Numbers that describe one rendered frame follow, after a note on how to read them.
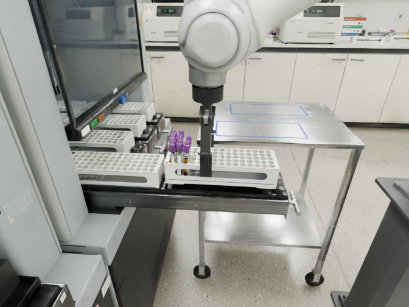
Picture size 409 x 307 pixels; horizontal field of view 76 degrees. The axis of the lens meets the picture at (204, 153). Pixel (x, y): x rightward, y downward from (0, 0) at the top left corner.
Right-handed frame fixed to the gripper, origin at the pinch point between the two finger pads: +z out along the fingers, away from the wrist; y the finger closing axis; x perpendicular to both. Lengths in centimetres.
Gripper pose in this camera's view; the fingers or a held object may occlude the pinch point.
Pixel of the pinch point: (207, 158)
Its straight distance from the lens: 71.9
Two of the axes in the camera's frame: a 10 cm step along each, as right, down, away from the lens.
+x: -10.0, -0.4, 0.7
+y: 0.8, -4.9, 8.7
